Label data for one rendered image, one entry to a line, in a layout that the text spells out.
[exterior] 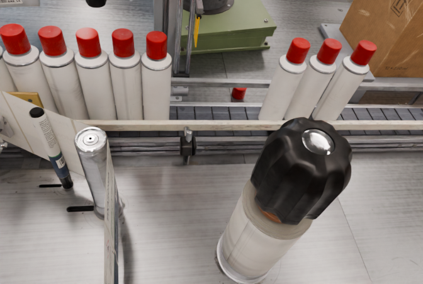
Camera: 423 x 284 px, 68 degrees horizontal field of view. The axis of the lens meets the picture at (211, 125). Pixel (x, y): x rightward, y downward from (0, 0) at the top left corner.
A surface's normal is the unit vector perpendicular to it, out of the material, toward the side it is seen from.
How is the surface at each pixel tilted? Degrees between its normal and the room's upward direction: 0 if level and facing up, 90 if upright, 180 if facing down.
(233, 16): 4
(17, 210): 0
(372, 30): 90
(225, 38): 90
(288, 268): 0
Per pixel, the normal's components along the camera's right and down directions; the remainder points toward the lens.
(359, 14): -0.98, 0.02
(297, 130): 0.01, -0.76
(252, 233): -0.68, 0.50
